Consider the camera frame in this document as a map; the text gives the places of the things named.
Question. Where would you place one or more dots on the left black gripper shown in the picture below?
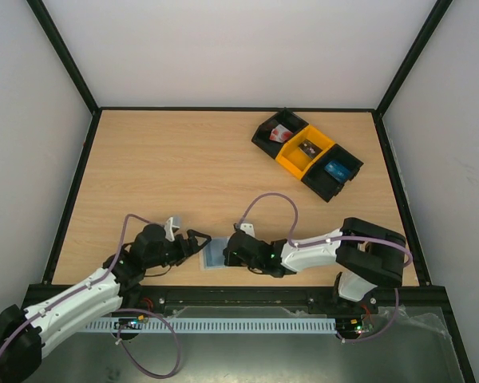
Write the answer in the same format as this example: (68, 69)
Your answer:
(188, 250)

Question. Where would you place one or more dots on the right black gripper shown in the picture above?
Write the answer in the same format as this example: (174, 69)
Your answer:
(230, 250)

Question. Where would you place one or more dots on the blue VIP credit card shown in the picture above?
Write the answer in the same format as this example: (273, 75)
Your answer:
(337, 171)

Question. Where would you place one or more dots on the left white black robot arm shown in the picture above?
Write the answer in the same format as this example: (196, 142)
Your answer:
(28, 335)

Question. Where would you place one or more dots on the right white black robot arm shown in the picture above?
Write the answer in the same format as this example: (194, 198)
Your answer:
(373, 256)

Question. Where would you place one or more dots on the black bin with blue card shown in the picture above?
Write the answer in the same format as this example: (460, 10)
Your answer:
(324, 185)

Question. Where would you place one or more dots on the dark card in yellow bin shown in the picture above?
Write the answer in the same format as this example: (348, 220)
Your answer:
(309, 149)

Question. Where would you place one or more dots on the black bin with red card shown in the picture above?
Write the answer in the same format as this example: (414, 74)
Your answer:
(285, 117)

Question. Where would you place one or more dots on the red white card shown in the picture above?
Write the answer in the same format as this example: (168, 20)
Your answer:
(280, 134)

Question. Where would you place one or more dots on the yellow bin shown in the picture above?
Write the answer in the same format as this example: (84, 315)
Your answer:
(292, 159)

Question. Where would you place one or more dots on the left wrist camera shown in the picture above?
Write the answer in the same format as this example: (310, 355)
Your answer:
(173, 224)

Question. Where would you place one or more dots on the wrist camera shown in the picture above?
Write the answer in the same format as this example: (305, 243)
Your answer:
(247, 228)
(173, 224)

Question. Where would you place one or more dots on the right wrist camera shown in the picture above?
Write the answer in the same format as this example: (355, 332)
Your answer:
(247, 228)

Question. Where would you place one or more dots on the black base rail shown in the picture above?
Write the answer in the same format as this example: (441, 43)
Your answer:
(311, 300)

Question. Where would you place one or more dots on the white slotted cable duct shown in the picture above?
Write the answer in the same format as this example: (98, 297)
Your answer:
(214, 326)

